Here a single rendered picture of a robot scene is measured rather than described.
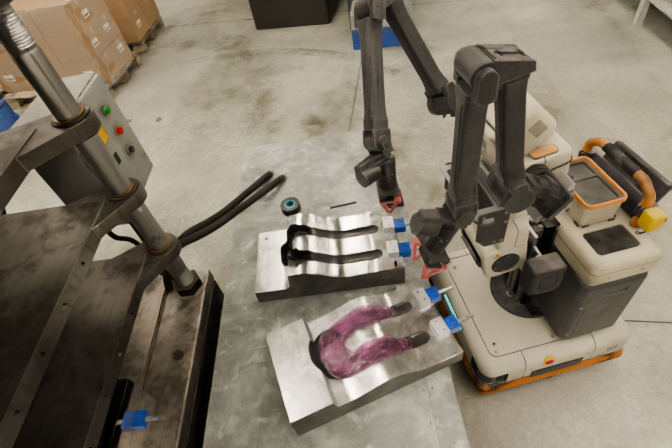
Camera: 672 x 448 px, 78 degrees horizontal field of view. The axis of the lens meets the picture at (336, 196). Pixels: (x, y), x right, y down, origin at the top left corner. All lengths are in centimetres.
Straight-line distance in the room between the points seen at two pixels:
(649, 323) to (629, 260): 93
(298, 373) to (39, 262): 71
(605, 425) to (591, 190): 103
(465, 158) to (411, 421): 71
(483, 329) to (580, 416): 53
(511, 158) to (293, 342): 76
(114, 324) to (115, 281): 15
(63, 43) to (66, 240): 382
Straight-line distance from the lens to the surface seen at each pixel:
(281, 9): 532
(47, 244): 130
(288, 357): 125
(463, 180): 101
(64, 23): 485
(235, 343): 145
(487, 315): 201
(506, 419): 215
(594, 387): 230
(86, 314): 144
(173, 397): 148
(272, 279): 146
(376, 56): 126
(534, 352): 198
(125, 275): 146
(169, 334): 158
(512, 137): 99
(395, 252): 138
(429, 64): 137
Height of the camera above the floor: 202
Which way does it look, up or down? 45 degrees down
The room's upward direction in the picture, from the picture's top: 11 degrees counter-clockwise
